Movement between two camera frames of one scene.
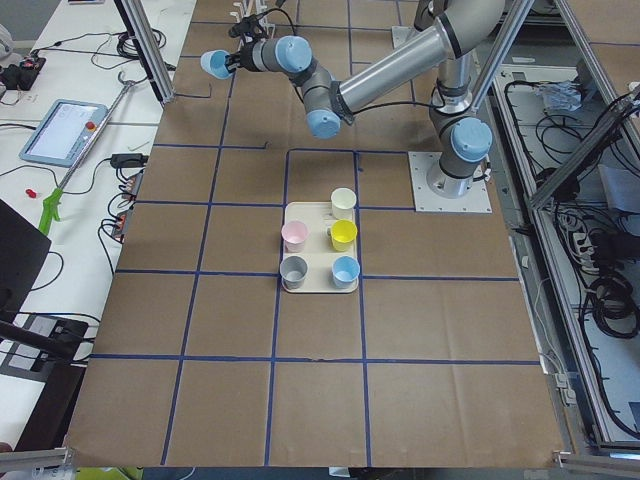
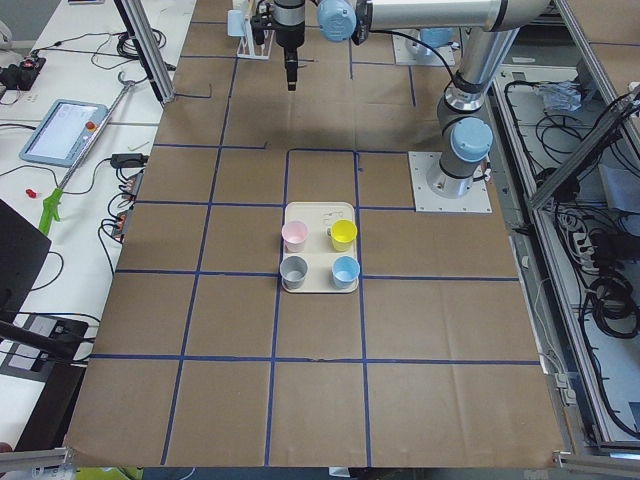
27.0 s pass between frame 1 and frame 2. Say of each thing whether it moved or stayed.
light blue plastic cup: moved
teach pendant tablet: stayed
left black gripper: moved
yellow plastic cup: stayed
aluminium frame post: stayed
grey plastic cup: stayed
